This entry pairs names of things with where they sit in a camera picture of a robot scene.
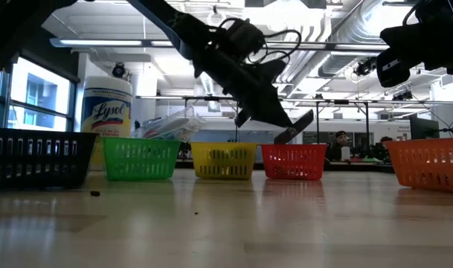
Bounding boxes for black comb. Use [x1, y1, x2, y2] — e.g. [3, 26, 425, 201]
[273, 109, 315, 145]

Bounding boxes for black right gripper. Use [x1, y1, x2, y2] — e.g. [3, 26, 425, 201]
[376, 0, 453, 89]

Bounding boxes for long ceiling light rail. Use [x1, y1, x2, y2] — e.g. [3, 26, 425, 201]
[49, 36, 391, 52]

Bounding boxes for white ceiling pipes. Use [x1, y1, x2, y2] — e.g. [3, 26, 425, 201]
[277, 18, 333, 85]

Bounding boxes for red plastic basket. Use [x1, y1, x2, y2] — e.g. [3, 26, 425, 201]
[260, 143, 329, 182]

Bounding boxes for silver air duct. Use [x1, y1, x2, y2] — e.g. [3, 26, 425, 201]
[317, 0, 417, 77]

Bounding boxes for person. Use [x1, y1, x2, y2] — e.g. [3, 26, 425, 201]
[327, 130, 350, 162]
[374, 135, 395, 163]

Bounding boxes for green plastic basket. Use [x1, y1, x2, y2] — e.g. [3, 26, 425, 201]
[100, 136, 182, 182]

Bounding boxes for yellow Lysol wipes canister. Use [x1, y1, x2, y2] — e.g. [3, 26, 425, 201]
[80, 76, 133, 141]

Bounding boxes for black monitor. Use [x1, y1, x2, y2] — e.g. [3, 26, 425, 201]
[409, 117, 441, 141]

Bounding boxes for orange plastic basket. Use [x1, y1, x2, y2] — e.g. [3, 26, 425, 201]
[385, 137, 453, 194]

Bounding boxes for black gantry frame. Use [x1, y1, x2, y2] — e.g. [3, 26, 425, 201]
[315, 98, 370, 141]
[183, 95, 240, 143]

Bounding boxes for black plastic basket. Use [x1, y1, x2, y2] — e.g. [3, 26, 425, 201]
[0, 127, 99, 189]

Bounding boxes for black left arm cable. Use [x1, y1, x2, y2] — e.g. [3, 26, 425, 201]
[218, 16, 303, 65]

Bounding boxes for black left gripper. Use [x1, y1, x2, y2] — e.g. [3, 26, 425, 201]
[193, 47, 295, 128]

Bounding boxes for black window frame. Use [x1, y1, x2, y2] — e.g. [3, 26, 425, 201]
[0, 55, 80, 132]

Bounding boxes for yellow plastic basket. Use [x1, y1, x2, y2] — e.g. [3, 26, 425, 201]
[190, 141, 259, 181]

